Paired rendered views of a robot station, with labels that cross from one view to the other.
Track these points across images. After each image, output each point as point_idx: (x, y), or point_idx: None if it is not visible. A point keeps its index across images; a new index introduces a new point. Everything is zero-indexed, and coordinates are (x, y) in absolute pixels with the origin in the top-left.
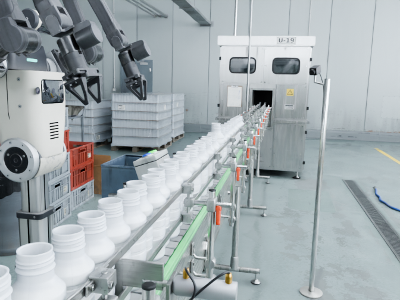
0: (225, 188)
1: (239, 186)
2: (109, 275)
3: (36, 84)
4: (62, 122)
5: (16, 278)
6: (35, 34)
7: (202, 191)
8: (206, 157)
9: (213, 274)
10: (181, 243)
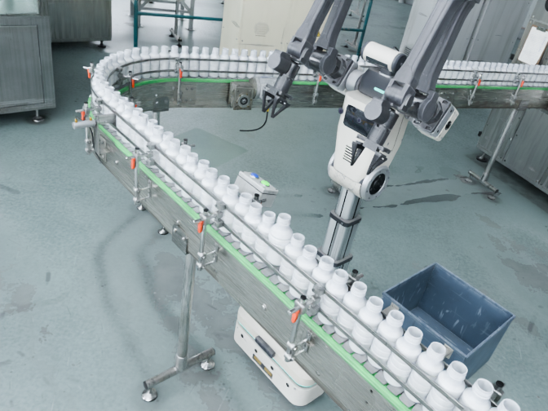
0: (249, 281)
1: (295, 353)
2: (96, 99)
3: (344, 105)
4: (362, 155)
5: (545, 404)
6: (318, 59)
7: (183, 189)
8: (203, 182)
9: (136, 199)
10: (143, 165)
